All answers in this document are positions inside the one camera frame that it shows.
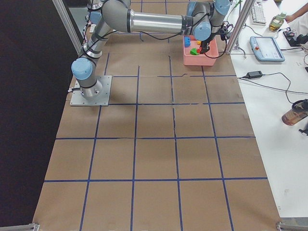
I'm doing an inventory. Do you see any pink plastic box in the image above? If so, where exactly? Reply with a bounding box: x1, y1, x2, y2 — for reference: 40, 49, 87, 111
182, 35, 219, 66

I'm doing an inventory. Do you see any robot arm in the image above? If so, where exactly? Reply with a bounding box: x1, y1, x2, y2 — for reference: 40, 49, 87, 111
71, 0, 231, 100

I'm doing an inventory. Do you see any white keyboard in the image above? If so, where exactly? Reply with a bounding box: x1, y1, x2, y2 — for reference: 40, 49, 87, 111
251, 0, 267, 26

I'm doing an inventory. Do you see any blue toy block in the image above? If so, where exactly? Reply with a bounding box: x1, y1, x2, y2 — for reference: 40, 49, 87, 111
183, 37, 191, 48

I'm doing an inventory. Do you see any black power adapter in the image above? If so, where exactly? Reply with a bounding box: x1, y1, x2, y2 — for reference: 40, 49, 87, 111
245, 71, 263, 79

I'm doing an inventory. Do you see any person hand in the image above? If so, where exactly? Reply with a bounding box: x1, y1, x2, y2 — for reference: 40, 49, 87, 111
285, 14, 296, 23

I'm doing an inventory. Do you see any teach pendant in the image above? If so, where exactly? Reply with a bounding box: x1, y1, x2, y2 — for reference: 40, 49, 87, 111
249, 36, 285, 62

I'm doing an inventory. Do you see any aluminium frame post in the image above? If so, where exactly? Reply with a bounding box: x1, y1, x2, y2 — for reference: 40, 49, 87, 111
226, 0, 255, 54

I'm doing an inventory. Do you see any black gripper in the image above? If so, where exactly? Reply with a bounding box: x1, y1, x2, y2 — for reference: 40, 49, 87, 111
200, 33, 216, 54

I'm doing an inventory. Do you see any amber drink bottle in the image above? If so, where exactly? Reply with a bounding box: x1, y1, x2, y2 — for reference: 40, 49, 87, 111
282, 99, 308, 126

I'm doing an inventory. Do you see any green toy block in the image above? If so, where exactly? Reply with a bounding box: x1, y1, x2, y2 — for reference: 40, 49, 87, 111
190, 48, 200, 55

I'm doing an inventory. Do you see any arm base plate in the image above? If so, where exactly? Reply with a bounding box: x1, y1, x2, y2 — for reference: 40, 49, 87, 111
70, 76, 112, 106

